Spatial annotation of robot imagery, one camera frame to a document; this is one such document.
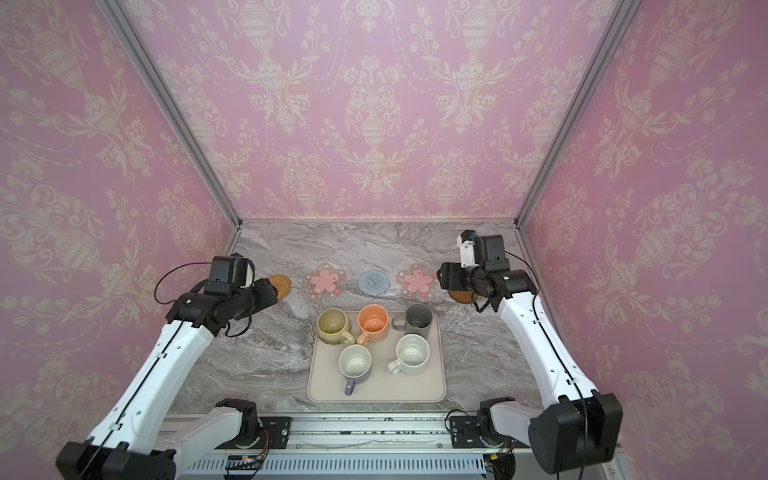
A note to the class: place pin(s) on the yellow-green mug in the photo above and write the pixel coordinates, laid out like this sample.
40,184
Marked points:
333,327

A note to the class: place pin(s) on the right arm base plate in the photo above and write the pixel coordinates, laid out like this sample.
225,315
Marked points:
465,433

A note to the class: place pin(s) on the white mug purple handle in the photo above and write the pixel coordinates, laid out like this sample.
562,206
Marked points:
354,363

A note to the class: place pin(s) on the left corner aluminium post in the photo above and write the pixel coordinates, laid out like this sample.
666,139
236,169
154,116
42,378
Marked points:
117,16

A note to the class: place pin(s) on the aluminium front rail frame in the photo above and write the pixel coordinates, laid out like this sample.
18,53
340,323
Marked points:
368,445

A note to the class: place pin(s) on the dark grey mug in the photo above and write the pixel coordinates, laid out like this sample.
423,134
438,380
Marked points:
417,320

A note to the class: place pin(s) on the pink flower coaster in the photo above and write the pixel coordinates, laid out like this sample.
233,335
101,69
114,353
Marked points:
325,281
417,283

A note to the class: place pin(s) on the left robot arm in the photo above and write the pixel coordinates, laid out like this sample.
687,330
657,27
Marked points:
126,443

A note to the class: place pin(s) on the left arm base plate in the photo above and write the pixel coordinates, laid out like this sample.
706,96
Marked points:
276,430

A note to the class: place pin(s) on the orange pink mug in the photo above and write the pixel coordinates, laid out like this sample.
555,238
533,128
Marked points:
373,322

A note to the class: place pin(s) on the blue grey round coaster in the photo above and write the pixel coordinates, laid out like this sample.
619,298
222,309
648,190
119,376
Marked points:
374,283

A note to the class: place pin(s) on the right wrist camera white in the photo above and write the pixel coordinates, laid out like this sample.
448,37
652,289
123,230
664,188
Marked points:
466,245

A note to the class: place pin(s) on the brown wooden coaster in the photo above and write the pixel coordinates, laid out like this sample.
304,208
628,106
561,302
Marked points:
463,297

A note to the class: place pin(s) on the beige serving tray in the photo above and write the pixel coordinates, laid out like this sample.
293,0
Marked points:
326,383

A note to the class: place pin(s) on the right corner aluminium post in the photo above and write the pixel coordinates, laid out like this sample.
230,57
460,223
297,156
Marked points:
609,40

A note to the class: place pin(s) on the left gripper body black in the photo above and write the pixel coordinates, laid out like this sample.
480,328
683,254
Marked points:
256,298

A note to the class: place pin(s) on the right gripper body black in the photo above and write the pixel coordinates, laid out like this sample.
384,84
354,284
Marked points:
450,276

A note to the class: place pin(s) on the woven tan coaster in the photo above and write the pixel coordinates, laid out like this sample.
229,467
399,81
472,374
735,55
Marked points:
282,284

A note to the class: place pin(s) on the corner aluminium post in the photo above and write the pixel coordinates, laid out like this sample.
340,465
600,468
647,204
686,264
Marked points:
609,40
117,16

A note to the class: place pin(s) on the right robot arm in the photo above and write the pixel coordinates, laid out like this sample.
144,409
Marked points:
577,425

